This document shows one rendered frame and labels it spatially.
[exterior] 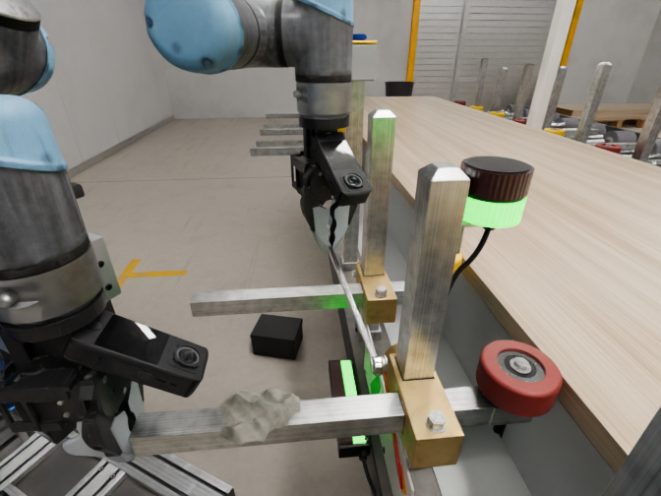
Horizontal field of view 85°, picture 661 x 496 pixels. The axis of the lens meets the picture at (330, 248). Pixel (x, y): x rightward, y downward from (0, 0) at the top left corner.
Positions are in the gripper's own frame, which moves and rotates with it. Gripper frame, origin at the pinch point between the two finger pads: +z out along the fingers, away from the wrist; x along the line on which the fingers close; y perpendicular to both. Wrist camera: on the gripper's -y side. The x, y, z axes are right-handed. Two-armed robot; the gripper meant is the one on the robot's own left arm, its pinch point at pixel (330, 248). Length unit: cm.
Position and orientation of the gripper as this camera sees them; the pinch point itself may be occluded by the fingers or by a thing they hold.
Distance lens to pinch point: 58.0
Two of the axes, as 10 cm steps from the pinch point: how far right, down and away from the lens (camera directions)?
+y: -4.3, -4.3, 7.9
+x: -9.0, 2.1, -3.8
